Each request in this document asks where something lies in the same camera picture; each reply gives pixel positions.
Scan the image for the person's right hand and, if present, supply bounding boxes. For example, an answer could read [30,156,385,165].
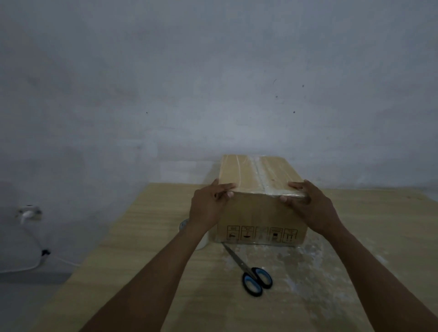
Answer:
[279,179,345,239]

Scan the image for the person's left hand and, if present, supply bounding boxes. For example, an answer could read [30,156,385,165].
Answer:
[188,178,238,237]

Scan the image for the clear tape roll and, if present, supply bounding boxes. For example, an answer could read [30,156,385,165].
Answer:
[178,218,210,251]

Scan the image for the brown cardboard box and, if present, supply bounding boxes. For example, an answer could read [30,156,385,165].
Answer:
[214,154,309,248]

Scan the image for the black handled scissors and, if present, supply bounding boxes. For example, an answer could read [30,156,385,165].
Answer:
[221,242,274,298]

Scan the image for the person's left forearm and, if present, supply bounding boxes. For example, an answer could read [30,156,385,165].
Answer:
[80,227,209,332]

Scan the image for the person's right forearm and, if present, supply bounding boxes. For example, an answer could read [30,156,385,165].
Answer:
[323,227,438,332]

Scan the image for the white floor cable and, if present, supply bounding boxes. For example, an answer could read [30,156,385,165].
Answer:
[0,218,82,274]

